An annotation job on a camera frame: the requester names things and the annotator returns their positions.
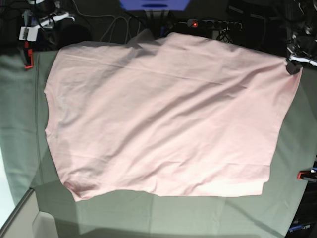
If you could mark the red clamp left edge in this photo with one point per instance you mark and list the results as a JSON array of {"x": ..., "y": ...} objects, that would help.
[{"x": 27, "y": 55}]

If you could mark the black power strip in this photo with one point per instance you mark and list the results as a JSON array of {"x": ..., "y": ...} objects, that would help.
[{"x": 214, "y": 24}]

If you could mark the pink t-shirt black print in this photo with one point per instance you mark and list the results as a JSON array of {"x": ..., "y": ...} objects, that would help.
[{"x": 177, "y": 116}]

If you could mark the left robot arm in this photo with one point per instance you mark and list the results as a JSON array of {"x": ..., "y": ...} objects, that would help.
[{"x": 302, "y": 46}]

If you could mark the red clamp right edge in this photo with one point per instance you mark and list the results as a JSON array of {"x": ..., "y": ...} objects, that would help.
[{"x": 309, "y": 175}]

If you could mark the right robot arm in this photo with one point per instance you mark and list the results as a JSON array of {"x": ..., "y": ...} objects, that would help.
[{"x": 42, "y": 7}]

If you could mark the white bin corner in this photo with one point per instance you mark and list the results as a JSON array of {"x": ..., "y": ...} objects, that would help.
[{"x": 44, "y": 226}]

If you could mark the red clamp edge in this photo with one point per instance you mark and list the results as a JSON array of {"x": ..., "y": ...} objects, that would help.
[
  {"x": 27, "y": 55},
  {"x": 309, "y": 175}
]

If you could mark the blue box top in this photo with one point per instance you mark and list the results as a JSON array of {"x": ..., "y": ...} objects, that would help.
[{"x": 137, "y": 5}]

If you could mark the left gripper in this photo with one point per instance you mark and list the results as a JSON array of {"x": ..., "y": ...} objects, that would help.
[{"x": 294, "y": 67}]

